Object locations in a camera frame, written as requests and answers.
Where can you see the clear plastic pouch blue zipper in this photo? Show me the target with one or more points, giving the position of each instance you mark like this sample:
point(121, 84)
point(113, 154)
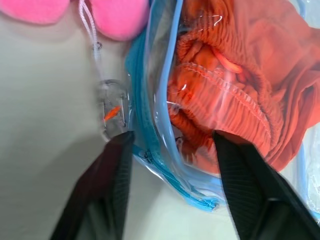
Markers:
point(152, 100)

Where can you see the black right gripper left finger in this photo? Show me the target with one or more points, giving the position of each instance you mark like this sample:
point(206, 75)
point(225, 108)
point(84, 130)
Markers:
point(100, 190)

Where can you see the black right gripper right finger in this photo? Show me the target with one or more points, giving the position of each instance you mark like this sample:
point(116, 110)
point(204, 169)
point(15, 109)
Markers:
point(250, 190)

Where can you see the clear plastic zipper pull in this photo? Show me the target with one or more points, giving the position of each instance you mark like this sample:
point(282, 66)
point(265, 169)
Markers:
point(112, 107)

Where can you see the pink fluffy pompom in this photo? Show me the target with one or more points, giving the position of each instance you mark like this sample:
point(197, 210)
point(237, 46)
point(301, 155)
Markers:
point(33, 10)
point(120, 17)

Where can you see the orange cloth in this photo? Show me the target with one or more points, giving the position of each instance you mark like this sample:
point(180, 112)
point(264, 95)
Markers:
point(245, 87)

